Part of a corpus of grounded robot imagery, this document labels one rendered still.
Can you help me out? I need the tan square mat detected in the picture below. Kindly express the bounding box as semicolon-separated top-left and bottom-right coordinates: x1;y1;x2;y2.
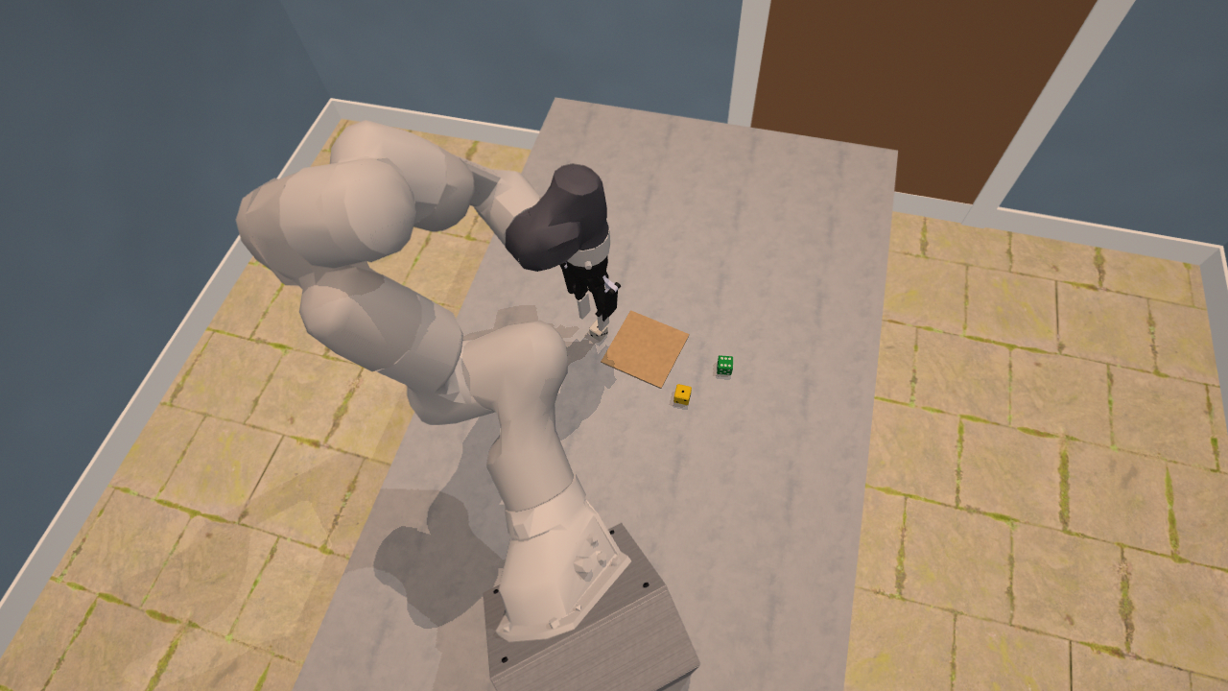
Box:
600;311;690;389

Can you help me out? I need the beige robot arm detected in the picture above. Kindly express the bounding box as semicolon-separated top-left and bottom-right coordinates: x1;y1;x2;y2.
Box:
236;120;631;642

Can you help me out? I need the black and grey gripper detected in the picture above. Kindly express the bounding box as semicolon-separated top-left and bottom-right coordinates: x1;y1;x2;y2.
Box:
559;257;621;331

